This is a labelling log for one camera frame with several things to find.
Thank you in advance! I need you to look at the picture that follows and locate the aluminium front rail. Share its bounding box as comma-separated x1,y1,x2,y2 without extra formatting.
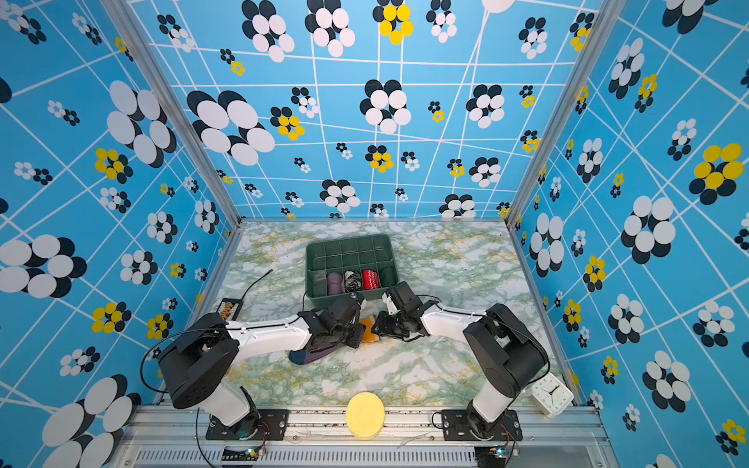
107,404,621,468

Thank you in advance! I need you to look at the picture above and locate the purple teal sock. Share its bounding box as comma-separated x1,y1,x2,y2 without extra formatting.
289,316,380,366

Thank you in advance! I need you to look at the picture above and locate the yellow round sponge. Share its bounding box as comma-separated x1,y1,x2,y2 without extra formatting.
345,392,385,440

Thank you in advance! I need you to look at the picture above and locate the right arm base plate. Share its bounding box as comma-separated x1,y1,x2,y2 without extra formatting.
439,409,524,444

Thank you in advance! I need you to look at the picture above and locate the purple rolled sock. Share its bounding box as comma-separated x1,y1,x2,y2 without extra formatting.
327,271,344,296

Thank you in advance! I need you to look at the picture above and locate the green rolled sock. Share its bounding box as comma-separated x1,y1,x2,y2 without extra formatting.
380,266,398,288

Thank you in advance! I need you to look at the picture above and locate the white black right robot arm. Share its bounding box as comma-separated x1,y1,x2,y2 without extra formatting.
373,282,550,438

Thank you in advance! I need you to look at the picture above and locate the white square clock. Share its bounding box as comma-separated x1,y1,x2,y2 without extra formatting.
529,372,575,418

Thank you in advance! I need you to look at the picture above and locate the aluminium corner post left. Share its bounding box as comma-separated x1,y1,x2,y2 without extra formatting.
100,0,243,229

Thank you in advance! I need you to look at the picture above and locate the black tray with snacks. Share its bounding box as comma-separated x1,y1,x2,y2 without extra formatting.
216,298,243,321

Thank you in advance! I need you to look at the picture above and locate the green compartment tray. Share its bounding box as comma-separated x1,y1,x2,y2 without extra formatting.
305,234,401,307

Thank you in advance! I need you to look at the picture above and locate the black white rolled sock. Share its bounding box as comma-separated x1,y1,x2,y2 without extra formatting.
343,270,364,293

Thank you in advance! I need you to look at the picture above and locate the black antenna cable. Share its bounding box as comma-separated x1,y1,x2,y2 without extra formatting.
241,268,275,300

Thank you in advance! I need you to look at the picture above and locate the aluminium corner post right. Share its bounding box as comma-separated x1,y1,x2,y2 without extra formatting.
505,0,627,230

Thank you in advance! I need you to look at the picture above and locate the aluminium corner post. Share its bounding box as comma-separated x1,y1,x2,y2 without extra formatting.
100,0,243,229
505,0,627,230

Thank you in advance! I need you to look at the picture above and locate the red rolled sock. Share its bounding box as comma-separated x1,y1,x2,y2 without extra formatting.
362,269,382,291

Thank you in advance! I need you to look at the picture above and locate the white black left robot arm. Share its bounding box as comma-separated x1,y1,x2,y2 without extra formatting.
158,292,366,430

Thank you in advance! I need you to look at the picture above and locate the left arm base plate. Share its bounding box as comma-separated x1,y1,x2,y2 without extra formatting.
205,409,290,442

